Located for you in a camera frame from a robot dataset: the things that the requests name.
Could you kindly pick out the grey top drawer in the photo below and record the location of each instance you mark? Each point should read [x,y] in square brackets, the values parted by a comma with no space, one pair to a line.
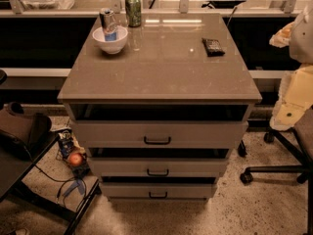
[158,134]

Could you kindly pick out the grey middle drawer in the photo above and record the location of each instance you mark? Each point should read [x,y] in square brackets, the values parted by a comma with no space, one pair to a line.
[132,167]

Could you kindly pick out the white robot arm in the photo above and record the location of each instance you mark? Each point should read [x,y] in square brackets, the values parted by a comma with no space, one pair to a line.
[296,87]

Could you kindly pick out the grey drawer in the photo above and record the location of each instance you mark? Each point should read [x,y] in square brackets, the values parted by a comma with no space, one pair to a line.
[132,167]
[158,134]
[158,191]

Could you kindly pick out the green soda can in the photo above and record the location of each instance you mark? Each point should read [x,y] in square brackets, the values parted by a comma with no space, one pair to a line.
[133,12]

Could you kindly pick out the black office chair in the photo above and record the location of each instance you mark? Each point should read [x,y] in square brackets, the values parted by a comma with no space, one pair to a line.
[303,133]

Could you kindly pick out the silver blue can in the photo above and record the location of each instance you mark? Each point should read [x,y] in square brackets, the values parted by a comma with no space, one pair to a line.
[108,24]

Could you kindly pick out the dark bag on bench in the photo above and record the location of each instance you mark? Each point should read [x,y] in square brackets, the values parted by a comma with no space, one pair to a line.
[20,134]

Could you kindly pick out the grey bottom drawer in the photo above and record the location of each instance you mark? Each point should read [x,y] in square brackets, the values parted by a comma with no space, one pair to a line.
[158,191]

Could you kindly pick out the blue chip bag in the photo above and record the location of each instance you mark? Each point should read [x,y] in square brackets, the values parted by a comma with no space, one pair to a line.
[65,143]

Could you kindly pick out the red apple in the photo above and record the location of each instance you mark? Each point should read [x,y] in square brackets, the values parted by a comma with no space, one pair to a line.
[75,159]

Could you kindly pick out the white ceramic bowl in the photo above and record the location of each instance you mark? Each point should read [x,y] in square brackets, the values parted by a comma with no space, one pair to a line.
[111,47]

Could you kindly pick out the grey drawer cabinet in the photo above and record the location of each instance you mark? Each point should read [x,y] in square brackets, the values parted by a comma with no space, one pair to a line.
[162,74]

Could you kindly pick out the black side bench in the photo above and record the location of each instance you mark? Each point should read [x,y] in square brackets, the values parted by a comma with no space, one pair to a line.
[41,183]

